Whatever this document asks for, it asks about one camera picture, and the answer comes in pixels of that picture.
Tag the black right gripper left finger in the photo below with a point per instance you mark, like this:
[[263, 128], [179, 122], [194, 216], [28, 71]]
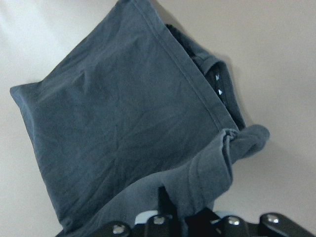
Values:
[[165, 205]]

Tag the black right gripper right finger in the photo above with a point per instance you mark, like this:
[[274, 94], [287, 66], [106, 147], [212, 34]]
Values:
[[205, 215]]

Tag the black printed t-shirt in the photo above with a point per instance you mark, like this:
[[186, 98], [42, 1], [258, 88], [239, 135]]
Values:
[[135, 106]]

